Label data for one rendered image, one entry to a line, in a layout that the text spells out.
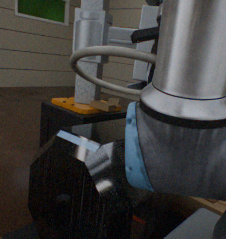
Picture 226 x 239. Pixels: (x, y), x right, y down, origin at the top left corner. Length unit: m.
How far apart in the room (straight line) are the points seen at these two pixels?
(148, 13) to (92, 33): 0.74
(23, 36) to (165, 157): 7.81
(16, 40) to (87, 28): 5.84
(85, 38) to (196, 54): 1.95
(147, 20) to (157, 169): 1.30
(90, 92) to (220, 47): 2.03
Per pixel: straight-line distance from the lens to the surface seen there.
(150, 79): 0.86
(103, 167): 1.29
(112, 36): 2.31
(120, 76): 8.14
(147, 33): 0.85
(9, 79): 8.00
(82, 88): 2.37
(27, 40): 8.19
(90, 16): 2.29
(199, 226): 0.75
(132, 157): 0.40
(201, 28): 0.35
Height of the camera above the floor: 1.24
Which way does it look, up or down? 14 degrees down
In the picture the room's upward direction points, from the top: 7 degrees clockwise
